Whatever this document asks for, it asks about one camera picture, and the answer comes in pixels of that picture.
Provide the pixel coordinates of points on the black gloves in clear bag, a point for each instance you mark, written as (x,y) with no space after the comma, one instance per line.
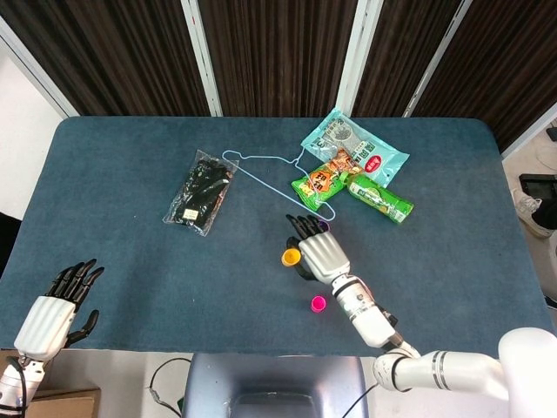
(202,193)

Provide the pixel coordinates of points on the light blue snack bag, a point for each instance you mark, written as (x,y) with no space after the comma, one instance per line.
(383,163)

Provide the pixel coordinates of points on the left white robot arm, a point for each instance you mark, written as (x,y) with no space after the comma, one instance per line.
(11,385)

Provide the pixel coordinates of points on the brown cardboard box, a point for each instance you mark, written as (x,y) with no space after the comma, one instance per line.
(65,402)

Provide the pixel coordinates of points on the purple plastic bowl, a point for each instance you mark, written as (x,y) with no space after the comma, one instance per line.
(324,225)

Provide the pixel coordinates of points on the green labelled drink bottle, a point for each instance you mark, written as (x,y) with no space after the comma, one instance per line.
(383,200)

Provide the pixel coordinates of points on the white partition post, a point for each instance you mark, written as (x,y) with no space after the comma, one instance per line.
(202,56)
(357,56)
(435,56)

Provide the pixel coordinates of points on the grey robot torso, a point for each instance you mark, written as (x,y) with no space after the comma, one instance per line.
(274,379)

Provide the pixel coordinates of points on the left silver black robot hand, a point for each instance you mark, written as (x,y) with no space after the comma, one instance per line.
(45,326)

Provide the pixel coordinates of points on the white sneaker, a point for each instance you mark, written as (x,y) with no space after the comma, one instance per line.
(528,209)

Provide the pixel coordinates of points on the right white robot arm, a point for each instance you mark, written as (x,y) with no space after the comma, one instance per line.
(370,318)

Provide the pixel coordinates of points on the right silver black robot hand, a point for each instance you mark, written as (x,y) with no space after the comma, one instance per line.
(324,254)

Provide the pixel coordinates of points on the pink plastic cup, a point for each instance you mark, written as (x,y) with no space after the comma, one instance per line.
(318,304)

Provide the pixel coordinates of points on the blue felt table cover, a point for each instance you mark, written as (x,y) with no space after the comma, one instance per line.
(174,283)

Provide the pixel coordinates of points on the green and orange snack bag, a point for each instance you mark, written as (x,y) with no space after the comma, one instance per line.
(315,187)

